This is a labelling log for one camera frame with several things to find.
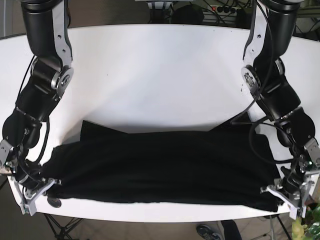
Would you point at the left silver table grommet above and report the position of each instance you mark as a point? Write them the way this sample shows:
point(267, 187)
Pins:
point(54, 202)

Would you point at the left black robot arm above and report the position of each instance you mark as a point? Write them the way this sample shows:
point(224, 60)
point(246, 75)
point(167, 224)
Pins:
point(272, 27)

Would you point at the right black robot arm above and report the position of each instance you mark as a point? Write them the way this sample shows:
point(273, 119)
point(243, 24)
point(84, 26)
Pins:
point(45, 81)

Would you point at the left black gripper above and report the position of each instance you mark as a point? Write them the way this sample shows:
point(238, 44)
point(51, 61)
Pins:
point(294, 191)

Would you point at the black printed T-shirt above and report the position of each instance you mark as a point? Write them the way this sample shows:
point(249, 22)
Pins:
point(215, 167)

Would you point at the green potted plant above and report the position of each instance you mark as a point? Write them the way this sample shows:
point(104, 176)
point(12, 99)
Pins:
point(307, 228)

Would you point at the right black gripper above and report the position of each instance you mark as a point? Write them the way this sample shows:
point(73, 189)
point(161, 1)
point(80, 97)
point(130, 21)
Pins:
point(29, 192)

